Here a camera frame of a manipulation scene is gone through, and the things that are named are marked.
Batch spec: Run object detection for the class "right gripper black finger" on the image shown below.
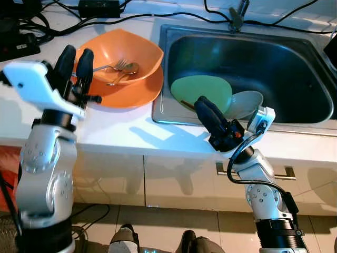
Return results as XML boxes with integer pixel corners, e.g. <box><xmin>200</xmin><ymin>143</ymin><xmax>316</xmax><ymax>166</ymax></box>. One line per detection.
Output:
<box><xmin>194</xmin><ymin>98</ymin><xmax>227</xmax><ymax>139</ymax></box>
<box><xmin>204</xmin><ymin>97</ymin><xmax>232</xmax><ymax>134</ymax></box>

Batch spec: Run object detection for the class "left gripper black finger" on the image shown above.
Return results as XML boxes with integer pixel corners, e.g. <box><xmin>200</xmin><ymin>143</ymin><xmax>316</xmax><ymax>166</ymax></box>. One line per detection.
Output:
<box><xmin>54</xmin><ymin>45</ymin><xmax>77</xmax><ymax>98</ymax></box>
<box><xmin>75</xmin><ymin>48</ymin><xmax>95</xmax><ymax>98</ymax></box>

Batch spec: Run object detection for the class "silver metal fork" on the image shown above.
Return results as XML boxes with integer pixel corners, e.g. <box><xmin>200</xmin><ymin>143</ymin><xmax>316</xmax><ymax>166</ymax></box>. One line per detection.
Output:
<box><xmin>92</xmin><ymin>59</ymin><xmax>130</xmax><ymax>73</ymax></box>

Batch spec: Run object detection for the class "orange bowl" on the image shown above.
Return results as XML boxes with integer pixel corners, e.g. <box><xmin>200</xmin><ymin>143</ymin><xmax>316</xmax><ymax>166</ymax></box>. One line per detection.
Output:
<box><xmin>75</xmin><ymin>29</ymin><xmax>164</xmax><ymax>85</ymax></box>

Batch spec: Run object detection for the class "white kitchen cabinet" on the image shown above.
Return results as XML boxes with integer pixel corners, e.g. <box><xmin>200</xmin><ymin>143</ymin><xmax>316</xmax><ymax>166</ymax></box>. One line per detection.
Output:
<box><xmin>71</xmin><ymin>150</ymin><xmax>337</xmax><ymax>217</ymax></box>

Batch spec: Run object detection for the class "grey bowl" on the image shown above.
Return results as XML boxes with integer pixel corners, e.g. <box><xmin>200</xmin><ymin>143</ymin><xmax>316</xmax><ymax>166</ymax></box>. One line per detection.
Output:
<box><xmin>224</xmin><ymin>91</ymin><xmax>264</xmax><ymax>120</ymax></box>

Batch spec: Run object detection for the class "green plate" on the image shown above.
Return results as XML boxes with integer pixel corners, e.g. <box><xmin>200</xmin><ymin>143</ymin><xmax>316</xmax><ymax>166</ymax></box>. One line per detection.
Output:
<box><xmin>170</xmin><ymin>75</ymin><xmax>233</xmax><ymax>114</ymax></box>

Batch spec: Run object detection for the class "silver metal spoon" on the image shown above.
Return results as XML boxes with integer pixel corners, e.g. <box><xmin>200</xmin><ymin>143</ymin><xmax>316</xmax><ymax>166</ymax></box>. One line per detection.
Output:
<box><xmin>105</xmin><ymin>62</ymin><xmax>140</xmax><ymax>86</ymax></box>

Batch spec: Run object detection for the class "orange plate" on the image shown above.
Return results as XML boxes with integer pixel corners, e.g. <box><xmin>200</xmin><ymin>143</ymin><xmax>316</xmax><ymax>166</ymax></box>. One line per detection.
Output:
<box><xmin>71</xmin><ymin>63</ymin><xmax>164</xmax><ymax>109</ymax></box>

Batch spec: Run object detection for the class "black power adapter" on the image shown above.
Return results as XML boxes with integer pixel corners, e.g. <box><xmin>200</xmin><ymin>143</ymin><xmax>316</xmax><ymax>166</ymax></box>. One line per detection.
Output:
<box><xmin>78</xmin><ymin>0</ymin><xmax>121</xmax><ymax>17</ymax></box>

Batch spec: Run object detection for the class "stainless steel sink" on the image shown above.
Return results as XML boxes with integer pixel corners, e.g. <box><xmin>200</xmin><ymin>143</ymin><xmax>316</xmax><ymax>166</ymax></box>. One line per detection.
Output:
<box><xmin>152</xmin><ymin>24</ymin><xmax>337</xmax><ymax>127</ymax></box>

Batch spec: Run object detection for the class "metal faucet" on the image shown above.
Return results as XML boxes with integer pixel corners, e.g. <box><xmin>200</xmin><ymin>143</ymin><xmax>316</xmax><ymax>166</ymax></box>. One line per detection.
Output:
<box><xmin>229</xmin><ymin>0</ymin><xmax>251</xmax><ymax>32</ymax></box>

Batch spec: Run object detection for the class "red plastic bag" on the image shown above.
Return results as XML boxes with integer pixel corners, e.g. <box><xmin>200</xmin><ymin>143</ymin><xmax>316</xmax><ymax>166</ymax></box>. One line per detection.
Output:
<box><xmin>0</xmin><ymin>147</ymin><xmax>24</xmax><ymax>211</ymax></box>

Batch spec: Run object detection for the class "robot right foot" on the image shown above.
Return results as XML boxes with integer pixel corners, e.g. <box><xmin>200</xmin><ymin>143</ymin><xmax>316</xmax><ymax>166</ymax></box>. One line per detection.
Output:
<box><xmin>181</xmin><ymin>229</ymin><xmax>231</xmax><ymax>253</ymax></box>

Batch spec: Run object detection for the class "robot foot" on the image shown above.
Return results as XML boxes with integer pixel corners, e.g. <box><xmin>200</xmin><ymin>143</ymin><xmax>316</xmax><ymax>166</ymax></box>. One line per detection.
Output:
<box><xmin>109</xmin><ymin>224</ymin><xmax>139</xmax><ymax>253</ymax></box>
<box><xmin>181</xmin><ymin>229</ymin><xmax>231</xmax><ymax>253</ymax></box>

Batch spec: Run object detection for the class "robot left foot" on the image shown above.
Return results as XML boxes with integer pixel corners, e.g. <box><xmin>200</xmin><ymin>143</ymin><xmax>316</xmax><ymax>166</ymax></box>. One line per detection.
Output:
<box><xmin>109</xmin><ymin>224</ymin><xmax>139</xmax><ymax>253</ymax></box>

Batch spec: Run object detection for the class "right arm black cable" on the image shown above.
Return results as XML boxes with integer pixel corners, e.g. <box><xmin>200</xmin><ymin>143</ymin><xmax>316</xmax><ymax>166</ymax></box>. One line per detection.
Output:
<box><xmin>226</xmin><ymin>129</ymin><xmax>298</xmax><ymax>214</ymax></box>

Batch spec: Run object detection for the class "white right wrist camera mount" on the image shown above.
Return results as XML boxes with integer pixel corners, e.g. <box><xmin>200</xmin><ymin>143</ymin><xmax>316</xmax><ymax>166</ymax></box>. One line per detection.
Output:
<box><xmin>219</xmin><ymin>105</ymin><xmax>276</xmax><ymax>159</ymax></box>

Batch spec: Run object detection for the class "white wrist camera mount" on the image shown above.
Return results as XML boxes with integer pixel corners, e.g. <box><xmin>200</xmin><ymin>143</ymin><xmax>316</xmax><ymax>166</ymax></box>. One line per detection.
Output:
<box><xmin>219</xmin><ymin>105</ymin><xmax>276</xmax><ymax>159</ymax></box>
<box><xmin>2</xmin><ymin>60</ymin><xmax>87</xmax><ymax>121</ymax></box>

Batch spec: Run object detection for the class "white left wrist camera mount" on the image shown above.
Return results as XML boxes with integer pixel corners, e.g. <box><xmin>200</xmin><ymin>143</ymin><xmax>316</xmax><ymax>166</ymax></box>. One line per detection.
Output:
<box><xmin>2</xmin><ymin>60</ymin><xmax>87</xmax><ymax>121</ymax></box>

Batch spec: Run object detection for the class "silver cabinet handle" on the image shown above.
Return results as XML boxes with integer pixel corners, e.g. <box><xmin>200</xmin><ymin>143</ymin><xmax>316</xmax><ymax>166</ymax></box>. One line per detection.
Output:
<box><xmin>216</xmin><ymin>162</ymin><xmax>296</xmax><ymax>181</ymax></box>

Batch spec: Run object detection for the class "wire fan guard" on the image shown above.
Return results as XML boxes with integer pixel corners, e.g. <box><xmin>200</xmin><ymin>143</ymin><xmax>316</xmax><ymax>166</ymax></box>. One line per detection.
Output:
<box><xmin>0</xmin><ymin>215</ymin><xmax>19</xmax><ymax>253</ymax></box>

